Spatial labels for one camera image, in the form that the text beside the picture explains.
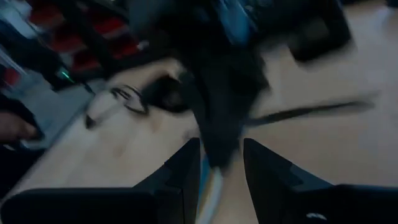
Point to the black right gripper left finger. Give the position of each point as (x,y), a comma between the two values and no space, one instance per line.
(140,205)

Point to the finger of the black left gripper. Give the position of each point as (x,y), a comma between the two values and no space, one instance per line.
(213,130)
(233,130)

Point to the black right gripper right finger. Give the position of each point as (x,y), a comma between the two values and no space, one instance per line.
(295,199)

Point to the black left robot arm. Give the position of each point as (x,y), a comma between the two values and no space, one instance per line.
(37,53)

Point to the red rack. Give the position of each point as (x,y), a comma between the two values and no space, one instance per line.
(107,26)

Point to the person's hand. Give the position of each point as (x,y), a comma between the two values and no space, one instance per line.
(15,127)

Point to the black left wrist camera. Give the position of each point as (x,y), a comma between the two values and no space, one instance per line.
(320,31)

